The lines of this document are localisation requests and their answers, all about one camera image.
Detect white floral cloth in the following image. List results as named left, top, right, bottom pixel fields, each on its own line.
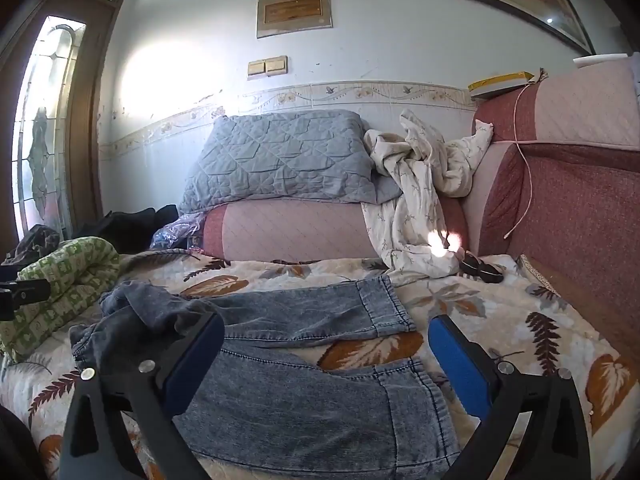
left=361, top=109, right=496, bottom=280

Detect grey quilted pillow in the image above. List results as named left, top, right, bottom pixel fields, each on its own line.
left=178, top=109, right=403, bottom=215

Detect dark sunglasses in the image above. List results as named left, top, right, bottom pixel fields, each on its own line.
left=457, top=251, right=505, bottom=284

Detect black clothes pile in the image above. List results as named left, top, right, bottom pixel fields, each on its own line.
left=75, top=204, right=180, bottom=256

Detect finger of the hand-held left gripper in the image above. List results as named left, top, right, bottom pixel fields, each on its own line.
left=0, top=277, right=52, bottom=321

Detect white cable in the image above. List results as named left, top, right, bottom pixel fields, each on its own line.
left=504, top=67, right=548, bottom=238

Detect pink quilted bolster cushion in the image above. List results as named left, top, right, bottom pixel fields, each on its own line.
left=200, top=52, right=640, bottom=361

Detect leaf print blanket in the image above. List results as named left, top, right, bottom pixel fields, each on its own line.
left=0, top=252, right=640, bottom=480

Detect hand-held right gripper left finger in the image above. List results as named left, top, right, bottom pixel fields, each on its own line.
left=59, top=311, right=226, bottom=480

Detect green patterned blanket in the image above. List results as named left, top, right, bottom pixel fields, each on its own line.
left=0, top=236, right=121, bottom=363

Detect wall electrical panel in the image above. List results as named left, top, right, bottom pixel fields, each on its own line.
left=256, top=0, right=333, bottom=39

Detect white flat object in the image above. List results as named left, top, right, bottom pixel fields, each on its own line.
left=572, top=52, right=628, bottom=69

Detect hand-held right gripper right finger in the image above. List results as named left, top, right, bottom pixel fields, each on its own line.
left=428, top=314, right=594, bottom=480

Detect yellow flat box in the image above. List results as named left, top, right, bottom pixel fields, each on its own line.
left=467, top=70, right=536, bottom=100

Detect wooden stained glass door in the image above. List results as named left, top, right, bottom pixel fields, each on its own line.
left=0, top=0, right=141, bottom=256

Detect camouflage cloth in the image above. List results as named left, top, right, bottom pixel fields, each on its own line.
left=0, top=225, right=63, bottom=267

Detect blue-grey denim pants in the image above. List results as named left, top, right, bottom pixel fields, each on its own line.
left=70, top=275, right=462, bottom=471

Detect clear plastic bag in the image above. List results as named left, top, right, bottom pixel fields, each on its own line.
left=150, top=212, right=206, bottom=251

